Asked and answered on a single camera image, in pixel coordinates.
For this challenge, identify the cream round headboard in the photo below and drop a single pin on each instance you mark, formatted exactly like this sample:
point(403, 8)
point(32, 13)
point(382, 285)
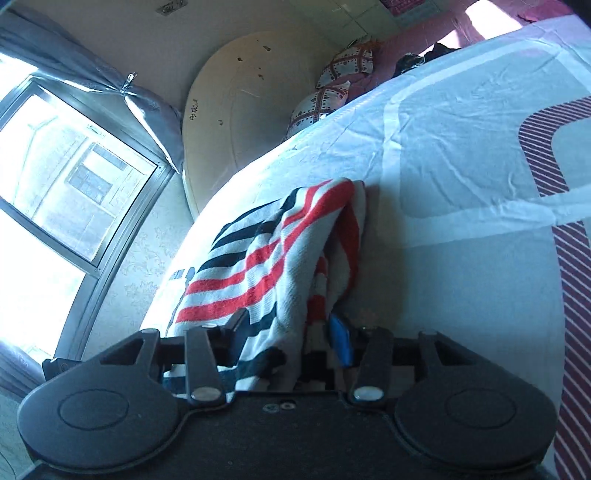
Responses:
point(239, 105)

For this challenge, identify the grey blue curtain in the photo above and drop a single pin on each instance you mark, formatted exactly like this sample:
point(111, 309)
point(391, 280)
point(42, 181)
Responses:
point(56, 55)

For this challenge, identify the pink bed cover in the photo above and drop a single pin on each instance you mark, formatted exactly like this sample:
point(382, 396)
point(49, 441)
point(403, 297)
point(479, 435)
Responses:
point(458, 25)

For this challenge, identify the wall sconce lamp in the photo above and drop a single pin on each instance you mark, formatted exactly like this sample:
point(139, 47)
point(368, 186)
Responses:
point(170, 7)

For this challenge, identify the far patterned pillow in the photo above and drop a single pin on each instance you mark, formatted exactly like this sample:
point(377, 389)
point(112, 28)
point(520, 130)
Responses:
point(353, 63)

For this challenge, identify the striped knit sweater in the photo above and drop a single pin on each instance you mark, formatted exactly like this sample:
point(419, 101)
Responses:
point(285, 264)

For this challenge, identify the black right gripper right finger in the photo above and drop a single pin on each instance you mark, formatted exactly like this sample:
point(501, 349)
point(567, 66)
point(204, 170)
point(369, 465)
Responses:
point(450, 404)

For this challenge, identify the near patterned pillow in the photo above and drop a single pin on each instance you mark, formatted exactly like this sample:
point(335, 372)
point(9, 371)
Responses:
point(317, 106)

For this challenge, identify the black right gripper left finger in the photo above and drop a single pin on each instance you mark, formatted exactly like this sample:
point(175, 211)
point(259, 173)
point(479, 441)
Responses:
point(118, 408)

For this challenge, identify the black garment on bed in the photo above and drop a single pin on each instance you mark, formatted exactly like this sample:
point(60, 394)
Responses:
point(411, 61)

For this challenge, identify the window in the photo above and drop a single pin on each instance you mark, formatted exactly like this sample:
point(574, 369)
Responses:
point(78, 178)

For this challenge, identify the patterned pillow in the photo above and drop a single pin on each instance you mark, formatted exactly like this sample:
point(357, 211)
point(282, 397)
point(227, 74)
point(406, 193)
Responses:
point(353, 63)
point(317, 106)

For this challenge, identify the patterned light blue bedsheet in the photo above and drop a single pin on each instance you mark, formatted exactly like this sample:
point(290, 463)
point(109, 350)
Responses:
point(477, 168)

